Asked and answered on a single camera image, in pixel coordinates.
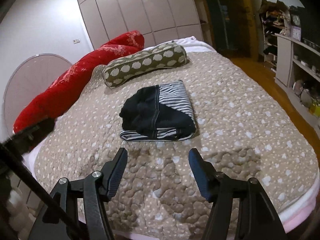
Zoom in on beige dotted quilt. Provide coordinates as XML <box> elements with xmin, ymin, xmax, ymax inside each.
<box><xmin>34</xmin><ymin>51</ymin><xmax>320</xmax><ymax>238</ymax></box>

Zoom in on dark doorway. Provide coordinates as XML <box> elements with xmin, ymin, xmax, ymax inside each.
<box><xmin>205</xmin><ymin>0</ymin><xmax>259</xmax><ymax>60</ymax></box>

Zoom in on white wardrobe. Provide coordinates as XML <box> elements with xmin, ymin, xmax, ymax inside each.
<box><xmin>78</xmin><ymin>0</ymin><xmax>213</xmax><ymax>49</ymax></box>

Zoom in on olive white-dotted bolster pillow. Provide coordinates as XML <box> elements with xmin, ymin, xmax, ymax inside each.
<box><xmin>103</xmin><ymin>42</ymin><xmax>188</xmax><ymax>88</ymax></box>

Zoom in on small clock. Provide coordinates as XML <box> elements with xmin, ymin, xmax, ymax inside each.
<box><xmin>291</xmin><ymin>14</ymin><xmax>301</xmax><ymax>27</ymax></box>

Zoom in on red fleece blanket roll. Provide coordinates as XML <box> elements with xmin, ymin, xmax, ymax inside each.
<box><xmin>13</xmin><ymin>30</ymin><xmax>144</xmax><ymax>133</ymax></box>

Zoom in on striped navy pants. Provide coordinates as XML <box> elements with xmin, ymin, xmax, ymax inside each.
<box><xmin>119</xmin><ymin>80</ymin><xmax>196</xmax><ymax>141</ymax></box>

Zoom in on white shelving unit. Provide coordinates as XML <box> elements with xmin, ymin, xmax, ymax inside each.
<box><xmin>258</xmin><ymin>0</ymin><xmax>319</xmax><ymax>132</ymax></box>

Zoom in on round white headboard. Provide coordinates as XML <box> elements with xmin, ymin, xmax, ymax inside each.
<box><xmin>3</xmin><ymin>54</ymin><xmax>72</xmax><ymax>135</ymax></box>

